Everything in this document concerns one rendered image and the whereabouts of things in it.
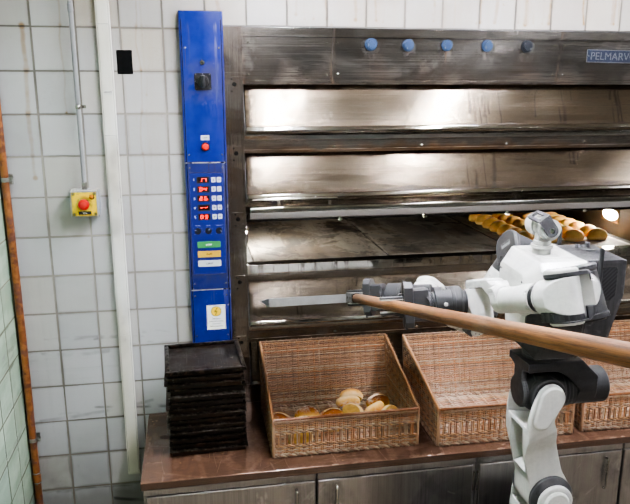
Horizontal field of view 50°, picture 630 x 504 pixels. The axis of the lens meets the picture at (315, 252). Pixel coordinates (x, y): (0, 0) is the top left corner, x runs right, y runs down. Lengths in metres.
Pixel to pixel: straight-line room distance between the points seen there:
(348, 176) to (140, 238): 0.86
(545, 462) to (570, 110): 1.48
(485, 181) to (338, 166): 0.63
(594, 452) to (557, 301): 1.37
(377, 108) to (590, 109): 0.92
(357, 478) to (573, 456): 0.84
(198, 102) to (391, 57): 0.78
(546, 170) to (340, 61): 1.00
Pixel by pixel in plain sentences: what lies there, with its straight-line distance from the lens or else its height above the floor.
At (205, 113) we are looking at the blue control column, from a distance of 2.64.
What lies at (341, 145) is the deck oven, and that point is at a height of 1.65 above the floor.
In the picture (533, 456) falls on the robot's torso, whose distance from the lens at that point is 2.29.
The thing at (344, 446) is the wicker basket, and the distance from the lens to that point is 2.59.
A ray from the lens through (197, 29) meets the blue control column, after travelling 2.64.
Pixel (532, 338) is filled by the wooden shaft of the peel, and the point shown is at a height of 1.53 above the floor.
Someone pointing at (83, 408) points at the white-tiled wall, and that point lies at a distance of 2.99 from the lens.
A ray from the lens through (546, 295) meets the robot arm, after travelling 1.62.
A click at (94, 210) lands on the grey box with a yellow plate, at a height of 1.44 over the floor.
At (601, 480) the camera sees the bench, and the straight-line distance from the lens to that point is 3.00.
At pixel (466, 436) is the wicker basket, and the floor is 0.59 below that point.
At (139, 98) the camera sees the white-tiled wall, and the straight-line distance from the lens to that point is 2.67.
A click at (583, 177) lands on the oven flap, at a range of 3.15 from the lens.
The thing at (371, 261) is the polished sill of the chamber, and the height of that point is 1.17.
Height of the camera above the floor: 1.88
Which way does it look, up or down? 14 degrees down
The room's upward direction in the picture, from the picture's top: straight up
